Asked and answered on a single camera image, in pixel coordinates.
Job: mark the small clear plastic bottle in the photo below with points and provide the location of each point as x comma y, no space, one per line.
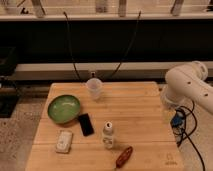
108,135

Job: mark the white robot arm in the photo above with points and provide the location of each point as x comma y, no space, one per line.
187,81

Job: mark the translucent plastic cup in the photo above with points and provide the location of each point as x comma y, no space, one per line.
94,86

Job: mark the black smartphone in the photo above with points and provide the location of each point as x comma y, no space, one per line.
86,125

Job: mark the green bowl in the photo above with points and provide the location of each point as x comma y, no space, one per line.
63,109

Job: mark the white rectangular box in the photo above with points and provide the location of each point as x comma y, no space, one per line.
64,141

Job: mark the blue connector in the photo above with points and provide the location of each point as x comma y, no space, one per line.
177,120

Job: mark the black equipment at left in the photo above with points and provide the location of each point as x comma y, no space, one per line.
8,64

